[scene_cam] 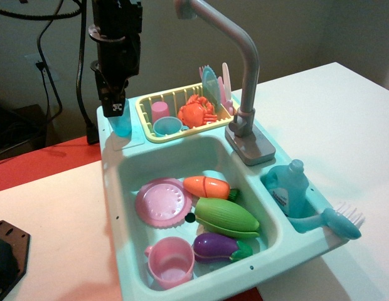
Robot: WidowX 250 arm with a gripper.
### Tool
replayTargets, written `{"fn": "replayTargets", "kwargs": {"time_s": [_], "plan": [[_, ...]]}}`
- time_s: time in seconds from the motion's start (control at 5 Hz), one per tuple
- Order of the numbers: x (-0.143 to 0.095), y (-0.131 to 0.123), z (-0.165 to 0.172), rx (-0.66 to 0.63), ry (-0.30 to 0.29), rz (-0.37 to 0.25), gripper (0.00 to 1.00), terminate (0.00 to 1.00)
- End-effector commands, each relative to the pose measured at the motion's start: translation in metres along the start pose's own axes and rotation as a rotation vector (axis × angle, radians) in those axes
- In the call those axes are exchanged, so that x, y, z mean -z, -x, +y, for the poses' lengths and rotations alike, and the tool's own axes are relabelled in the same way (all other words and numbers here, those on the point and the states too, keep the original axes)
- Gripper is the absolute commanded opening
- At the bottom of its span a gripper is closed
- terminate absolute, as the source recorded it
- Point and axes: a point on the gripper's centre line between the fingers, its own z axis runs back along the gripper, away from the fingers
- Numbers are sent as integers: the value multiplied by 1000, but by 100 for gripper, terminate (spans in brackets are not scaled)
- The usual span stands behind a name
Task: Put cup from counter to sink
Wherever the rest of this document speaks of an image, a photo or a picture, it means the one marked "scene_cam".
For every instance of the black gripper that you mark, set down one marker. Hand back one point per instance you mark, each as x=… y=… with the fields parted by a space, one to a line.
x=118 y=60

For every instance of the blue plastic tumbler cup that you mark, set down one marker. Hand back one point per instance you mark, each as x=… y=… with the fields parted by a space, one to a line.
x=121 y=125

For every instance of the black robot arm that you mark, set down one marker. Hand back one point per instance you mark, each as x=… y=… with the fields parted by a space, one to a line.
x=116 y=31

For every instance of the blue cup in rack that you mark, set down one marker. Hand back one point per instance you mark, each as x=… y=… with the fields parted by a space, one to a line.
x=168 y=126

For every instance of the teal toy sink unit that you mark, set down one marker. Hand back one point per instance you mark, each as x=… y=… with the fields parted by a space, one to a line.
x=131 y=163

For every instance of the pink tumbler in rack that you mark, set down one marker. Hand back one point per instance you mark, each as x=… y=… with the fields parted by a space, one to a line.
x=159 y=110

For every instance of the yellow dish rack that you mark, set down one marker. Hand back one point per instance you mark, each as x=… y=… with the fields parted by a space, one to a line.
x=175 y=99

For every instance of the orange toy crab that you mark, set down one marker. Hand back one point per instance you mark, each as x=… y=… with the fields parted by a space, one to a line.
x=197 y=111

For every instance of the pink toy fork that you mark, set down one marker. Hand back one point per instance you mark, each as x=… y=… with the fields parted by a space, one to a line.
x=201 y=70

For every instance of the blue plate in rack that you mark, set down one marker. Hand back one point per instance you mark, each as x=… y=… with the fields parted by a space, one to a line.
x=211 y=88

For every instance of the pink scalloped plate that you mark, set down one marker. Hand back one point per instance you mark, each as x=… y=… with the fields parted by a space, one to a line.
x=163 y=202

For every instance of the pink toy spoon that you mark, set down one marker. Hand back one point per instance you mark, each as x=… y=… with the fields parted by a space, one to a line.
x=228 y=105

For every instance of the orange toy carrot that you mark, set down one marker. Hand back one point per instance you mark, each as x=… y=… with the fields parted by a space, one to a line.
x=210 y=187

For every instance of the grey toy faucet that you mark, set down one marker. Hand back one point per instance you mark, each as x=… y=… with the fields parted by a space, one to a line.
x=246 y=138

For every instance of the green toy corn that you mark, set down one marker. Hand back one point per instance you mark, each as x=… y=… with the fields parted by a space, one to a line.
x=226 y=218

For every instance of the purple toy eggplant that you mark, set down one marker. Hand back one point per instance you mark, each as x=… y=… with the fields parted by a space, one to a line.
x=213 y=247

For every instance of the blue toy soap bottle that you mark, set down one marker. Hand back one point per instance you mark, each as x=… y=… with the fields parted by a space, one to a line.
x=287 y=184

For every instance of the blue dish brush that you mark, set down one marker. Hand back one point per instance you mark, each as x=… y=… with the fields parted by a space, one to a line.
x=343 y=220

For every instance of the pink handled cup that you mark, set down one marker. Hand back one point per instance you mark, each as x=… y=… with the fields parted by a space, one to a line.
x=170 y=261

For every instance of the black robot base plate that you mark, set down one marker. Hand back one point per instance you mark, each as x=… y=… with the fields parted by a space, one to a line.
x=14 y=252

